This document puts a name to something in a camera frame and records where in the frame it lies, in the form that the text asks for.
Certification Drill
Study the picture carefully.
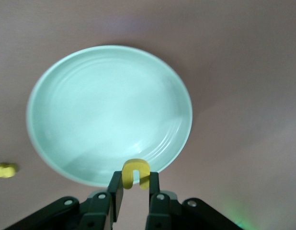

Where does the yellow foam letter s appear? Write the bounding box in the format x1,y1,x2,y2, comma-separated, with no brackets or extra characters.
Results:
0,162,19,179

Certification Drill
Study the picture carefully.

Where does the yellow foam letter u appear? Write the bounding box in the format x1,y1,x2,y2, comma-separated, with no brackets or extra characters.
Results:
121,159,150,190

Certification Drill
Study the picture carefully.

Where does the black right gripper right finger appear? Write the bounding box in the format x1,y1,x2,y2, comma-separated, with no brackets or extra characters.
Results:
144,172,180,230

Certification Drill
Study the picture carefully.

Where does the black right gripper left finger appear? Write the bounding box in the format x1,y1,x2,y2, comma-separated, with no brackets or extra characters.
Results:
78,171,125,230

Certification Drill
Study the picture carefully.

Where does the pale green round plate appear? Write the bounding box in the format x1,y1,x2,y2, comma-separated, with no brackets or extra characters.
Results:
25,45,194,187

